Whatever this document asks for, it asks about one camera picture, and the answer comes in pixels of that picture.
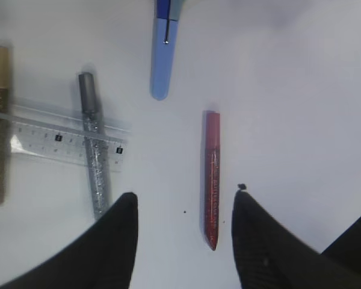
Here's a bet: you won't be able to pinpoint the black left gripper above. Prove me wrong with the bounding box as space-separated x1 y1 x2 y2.
232 190 361 288

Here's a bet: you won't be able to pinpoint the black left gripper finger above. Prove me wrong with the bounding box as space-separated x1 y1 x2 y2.
1 192 138 288

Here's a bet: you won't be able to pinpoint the blue scissors with sheath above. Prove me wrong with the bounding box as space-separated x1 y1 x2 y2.
150 0 184 101

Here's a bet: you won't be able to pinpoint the silver marker pen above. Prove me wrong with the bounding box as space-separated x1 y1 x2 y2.
78 72 110 220

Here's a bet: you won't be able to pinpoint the clear plastic ruler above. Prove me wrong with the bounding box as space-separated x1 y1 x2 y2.
0 98 128 173

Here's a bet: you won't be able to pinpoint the red marker pen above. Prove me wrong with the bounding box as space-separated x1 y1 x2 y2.
201 110 220 251

